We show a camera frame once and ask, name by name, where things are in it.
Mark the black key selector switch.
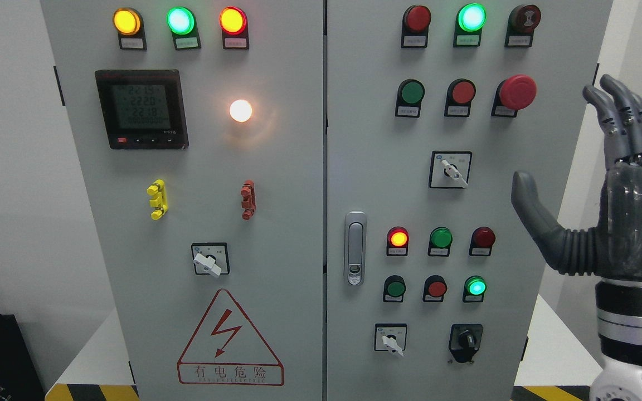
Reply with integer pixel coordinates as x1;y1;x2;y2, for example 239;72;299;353
448;324;484;363

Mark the top left green indicator lamp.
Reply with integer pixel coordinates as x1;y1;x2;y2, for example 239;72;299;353
166;7;201;50

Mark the red push button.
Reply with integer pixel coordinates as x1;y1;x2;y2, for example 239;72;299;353
422;275;448;302
444;79;476;118

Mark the left gray cabinet door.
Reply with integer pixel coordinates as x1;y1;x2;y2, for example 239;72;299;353
41;1;324;400

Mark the yellow indicator lamp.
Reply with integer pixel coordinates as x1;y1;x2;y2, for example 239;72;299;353
113;7;146;51

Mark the red emergency stop button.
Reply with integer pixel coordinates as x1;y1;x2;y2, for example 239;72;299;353
491;74;537;118

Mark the lower green push button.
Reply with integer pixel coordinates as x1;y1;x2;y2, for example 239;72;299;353
382;275;407;302

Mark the silver door lock handle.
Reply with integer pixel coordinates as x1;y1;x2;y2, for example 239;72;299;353
344;211;367;285

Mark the middle green indicator lamp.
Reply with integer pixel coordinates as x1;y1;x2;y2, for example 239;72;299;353
427;227;453;257

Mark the red electric hazard warning sticker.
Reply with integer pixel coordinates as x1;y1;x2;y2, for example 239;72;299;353
177;288;284;386

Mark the yellow terminal clip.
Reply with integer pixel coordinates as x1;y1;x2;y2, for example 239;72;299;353
146;179;168;221

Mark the black digital power meter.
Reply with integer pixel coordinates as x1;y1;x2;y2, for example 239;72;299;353
95;69;189;150

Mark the green indicator lamp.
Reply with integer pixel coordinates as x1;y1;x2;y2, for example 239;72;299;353
166;7;201;50
427;227;453;257

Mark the white glowing lamp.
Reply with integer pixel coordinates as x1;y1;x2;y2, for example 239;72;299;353
228;99;253;124

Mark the top right dark red lamp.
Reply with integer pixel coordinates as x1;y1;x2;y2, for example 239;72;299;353
401;4;431;48

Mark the top left red indicator lamp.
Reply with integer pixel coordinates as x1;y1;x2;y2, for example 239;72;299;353
219;7;250;49

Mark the gray cabinet door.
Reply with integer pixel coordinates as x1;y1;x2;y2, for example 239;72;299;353
41;1;324;400
327;1;612;400

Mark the gray robotic right hand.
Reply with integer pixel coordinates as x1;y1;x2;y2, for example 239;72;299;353
512;74;642;281

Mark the upper red push button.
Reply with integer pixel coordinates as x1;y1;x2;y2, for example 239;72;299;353
444;79;476;118

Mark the dark red buzzer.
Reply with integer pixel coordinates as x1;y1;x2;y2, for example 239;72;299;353
504;4;542;48

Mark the right gray cabinet door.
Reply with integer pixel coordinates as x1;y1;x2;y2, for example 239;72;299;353
327;1;612;400

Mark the lower red push button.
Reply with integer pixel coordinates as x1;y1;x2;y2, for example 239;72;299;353
422;275;448;302

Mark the lower lit green button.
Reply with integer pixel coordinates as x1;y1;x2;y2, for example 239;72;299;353
462;276;487;303

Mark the left door gray rotary switch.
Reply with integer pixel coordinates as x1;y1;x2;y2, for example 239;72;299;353
191;243;230;277

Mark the upper green push button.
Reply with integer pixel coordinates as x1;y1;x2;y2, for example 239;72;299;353
395;79;425;118

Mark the red terminal clip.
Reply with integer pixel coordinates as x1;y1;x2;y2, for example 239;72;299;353
240;180;256;221

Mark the lit red indicator lamp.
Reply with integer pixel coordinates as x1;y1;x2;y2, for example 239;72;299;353
386;226;408;256

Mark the top right green lit lamp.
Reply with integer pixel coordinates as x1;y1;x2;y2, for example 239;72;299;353
453;3;487;47

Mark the green push button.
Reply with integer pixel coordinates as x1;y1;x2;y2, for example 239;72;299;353
382;275;407;302
395;79;425;118

